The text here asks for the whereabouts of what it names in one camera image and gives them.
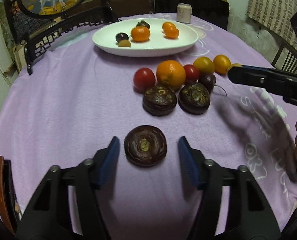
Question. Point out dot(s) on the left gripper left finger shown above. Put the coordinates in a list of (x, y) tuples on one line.
[(47, 214)]

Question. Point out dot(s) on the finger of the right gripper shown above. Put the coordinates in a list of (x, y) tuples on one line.
[(273, 80)]

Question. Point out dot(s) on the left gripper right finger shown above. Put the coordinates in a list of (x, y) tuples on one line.
[(249, 213)]

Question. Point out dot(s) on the yellow-green tomato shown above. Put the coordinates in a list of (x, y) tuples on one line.
[(221, 64), (204, 65)]

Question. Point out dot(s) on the dark purple plum with stem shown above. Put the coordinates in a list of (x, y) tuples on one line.
[(209, 82)]

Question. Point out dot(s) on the red cherry tomato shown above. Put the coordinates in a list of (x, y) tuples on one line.
[(144, 79), (192, 74)]

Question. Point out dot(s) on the large orange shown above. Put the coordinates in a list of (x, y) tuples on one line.
[(171, 73)]

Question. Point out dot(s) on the small orange citrus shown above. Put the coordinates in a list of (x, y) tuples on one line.
[(171, 32)]

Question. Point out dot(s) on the oval orange kumquat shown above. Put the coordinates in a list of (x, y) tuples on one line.
[(168, 25)]

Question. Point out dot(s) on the tan longan fruit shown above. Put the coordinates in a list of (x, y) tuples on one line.
[(124, 43)]

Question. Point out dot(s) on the small dark purple plum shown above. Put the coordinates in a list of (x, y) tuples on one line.
[(121, 36)]

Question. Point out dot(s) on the wooden chair at right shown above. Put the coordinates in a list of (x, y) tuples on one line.
[(285, 58)]

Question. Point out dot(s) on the orange phone at edge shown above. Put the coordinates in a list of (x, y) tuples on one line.
[(10, 211)]

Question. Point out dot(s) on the black chair back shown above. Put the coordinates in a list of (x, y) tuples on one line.
[(213, 11)]

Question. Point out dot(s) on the purple printed tablecloth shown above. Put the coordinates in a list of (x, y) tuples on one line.
[(79, 97)]

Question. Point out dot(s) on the pale pink drink can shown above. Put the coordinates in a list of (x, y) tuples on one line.
[(184, 12)]

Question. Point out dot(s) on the white oval plate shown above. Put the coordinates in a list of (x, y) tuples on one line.
[(157, 45)]

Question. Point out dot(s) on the round deer embroidery screen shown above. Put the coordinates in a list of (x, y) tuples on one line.
[(36, 24)]

